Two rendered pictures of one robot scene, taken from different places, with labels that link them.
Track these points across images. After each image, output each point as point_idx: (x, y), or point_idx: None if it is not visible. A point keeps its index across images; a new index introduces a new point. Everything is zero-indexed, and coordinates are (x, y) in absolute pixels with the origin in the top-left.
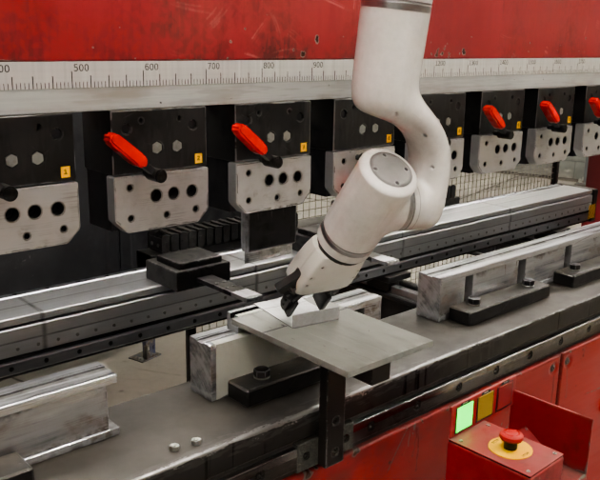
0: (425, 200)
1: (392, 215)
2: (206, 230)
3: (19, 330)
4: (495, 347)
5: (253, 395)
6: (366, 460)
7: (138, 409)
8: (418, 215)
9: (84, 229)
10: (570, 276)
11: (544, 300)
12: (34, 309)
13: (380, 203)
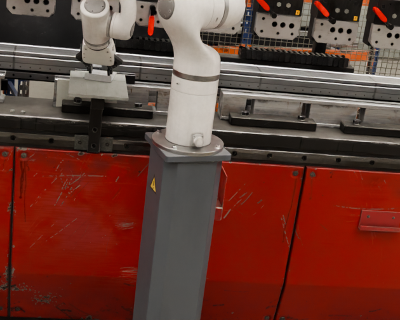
0: (115, 24)
1: (94, 26)
2: (133, 40)
3: (1, 56)
4: (233, 138)
5: (65, 106)
6: (121, 162)
7: (23, 100)
8: (112, 30)
9: (76, 25)
10: (344, 125)
11: (306, 131)
12: (13, 49)
13: (84, 18)
